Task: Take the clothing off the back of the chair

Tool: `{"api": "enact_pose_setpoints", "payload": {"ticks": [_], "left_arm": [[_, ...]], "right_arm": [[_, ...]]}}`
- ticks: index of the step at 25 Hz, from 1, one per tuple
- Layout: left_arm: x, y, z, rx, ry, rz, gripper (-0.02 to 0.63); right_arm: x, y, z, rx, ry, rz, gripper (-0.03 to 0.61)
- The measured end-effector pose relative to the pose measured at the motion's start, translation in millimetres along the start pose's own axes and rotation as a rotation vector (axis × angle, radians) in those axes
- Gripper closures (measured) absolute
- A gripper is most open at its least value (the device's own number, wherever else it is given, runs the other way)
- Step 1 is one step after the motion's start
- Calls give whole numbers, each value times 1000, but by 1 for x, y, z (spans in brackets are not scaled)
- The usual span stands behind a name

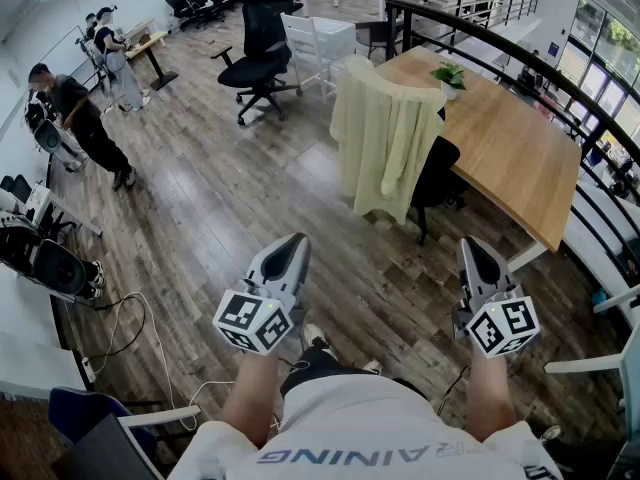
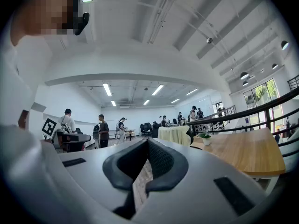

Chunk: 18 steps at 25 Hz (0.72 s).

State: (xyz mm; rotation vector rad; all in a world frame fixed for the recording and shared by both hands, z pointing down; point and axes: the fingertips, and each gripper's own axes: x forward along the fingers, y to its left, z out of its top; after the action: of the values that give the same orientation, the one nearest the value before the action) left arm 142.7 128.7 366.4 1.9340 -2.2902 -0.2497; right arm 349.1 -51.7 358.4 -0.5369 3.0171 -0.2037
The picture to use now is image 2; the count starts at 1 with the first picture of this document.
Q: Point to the wooden table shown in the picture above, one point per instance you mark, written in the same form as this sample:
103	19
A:
245	150

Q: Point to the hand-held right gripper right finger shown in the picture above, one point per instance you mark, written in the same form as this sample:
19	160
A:
168	164

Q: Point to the black pendant lamp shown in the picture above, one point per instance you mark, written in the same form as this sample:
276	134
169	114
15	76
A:
284	45
244	75
245	83
275	66

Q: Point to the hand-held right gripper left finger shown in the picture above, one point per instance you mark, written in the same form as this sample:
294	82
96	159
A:
121	169

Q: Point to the pale yellow clothes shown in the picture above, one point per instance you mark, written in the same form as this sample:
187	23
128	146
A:
172	134

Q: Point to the person's white shirt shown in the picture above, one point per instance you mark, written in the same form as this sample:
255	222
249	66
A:
23	78

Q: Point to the large glass window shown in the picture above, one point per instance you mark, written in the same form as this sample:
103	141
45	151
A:
261	97

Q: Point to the black metal railing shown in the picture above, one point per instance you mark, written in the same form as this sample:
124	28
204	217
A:
268	120

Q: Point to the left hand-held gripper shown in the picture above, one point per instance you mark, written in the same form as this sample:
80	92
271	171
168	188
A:
49	127

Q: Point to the round ceiling sensor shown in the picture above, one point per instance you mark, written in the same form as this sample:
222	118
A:
209	40

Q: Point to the row of ceiling tube lights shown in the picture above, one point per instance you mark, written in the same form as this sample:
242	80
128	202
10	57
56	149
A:
107	89

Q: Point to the black head-worn camera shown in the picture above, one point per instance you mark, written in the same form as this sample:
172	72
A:
83	22

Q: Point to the person's head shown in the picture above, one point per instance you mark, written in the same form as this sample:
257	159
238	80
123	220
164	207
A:
44	13

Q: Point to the small potted plant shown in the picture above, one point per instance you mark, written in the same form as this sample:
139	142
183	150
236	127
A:
206	139

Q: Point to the group of black office chairs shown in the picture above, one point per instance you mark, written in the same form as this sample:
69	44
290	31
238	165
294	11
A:
147	128

